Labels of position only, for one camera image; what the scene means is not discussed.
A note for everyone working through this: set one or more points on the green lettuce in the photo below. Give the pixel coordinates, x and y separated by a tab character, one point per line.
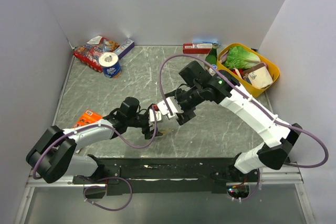
240	58

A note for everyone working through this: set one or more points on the purple white box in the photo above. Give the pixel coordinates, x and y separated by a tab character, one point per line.
124	48

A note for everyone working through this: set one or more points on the red item in basket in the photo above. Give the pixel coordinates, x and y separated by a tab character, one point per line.
237	72

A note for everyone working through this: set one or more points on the aluminium rail frame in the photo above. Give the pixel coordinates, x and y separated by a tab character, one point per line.
286	175

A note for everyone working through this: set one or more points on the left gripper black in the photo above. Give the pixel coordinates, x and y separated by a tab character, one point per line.
146	130

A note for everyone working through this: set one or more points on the orange snack box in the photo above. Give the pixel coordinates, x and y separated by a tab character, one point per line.
88	117

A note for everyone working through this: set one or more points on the red box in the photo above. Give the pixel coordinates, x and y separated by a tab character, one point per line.
197	48

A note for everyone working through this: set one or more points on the toilet paper roll blue wrap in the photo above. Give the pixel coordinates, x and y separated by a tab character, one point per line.
109	63

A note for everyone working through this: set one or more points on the clear plastic bottle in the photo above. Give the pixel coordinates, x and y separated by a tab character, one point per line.
211	71

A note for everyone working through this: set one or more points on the electronics board with leds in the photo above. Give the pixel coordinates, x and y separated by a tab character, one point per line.
238	192

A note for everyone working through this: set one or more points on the clear bottle yellow label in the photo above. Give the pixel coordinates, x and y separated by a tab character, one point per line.
164	127

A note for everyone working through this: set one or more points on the green glass bottle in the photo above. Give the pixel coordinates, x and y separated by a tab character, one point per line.
211	57

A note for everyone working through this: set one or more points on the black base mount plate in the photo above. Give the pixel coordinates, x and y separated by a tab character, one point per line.
167	175

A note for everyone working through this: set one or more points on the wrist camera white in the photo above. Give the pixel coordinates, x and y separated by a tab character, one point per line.
169	108
155	114

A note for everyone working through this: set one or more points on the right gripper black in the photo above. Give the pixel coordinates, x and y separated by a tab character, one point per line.
187	114

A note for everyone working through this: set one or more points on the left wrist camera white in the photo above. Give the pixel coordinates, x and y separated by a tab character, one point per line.
155	114

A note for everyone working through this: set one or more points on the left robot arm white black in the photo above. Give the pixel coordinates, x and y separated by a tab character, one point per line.
54	154

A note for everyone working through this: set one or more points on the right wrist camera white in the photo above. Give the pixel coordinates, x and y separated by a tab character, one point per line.
169	108

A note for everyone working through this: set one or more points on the blue box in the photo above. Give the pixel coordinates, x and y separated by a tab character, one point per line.
206	41

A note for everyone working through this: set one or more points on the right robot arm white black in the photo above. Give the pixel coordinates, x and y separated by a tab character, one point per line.
277	140

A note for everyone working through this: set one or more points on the red snack bag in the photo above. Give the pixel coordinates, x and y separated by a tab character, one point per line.
90	52

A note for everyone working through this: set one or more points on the purple onion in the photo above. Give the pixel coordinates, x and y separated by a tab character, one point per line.
223	57

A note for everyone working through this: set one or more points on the beige paper carton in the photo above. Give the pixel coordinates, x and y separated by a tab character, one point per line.
258	76

